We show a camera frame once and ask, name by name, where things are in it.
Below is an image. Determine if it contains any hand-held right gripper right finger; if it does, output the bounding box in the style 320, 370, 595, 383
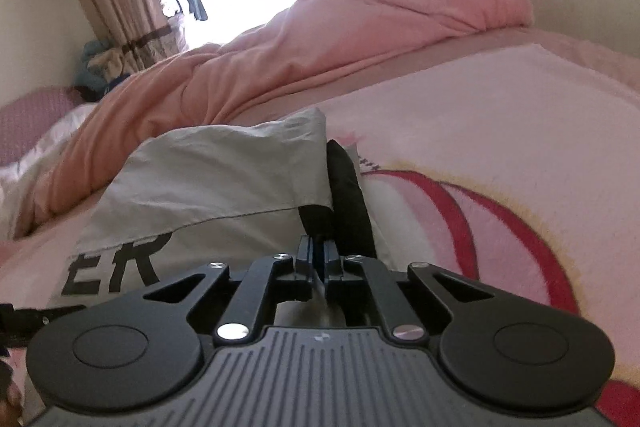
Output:
324, 241, 493, 340

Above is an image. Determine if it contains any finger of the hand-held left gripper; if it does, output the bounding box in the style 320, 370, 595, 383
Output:
0, 303, 67, 349

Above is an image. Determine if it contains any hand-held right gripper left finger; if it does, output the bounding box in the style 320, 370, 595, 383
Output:
142, 237, 317, 344

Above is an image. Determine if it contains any grey and black jacket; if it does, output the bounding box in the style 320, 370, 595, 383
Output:
47, 107, 378, 330

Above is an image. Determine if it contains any person's left hand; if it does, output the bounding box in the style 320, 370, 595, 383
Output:
0, 377, 25, 427

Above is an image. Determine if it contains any white satin quilt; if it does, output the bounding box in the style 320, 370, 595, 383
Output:
0, 104, 96, 240

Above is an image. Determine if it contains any pink checked pillow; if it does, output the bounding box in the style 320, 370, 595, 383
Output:
0, 87, 85, 164

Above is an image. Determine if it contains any pink duvet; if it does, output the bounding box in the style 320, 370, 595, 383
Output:
15, 0, 533, 239

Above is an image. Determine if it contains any pile of blue beige cloth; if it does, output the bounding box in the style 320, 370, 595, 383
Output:
74, 39, 137, 102

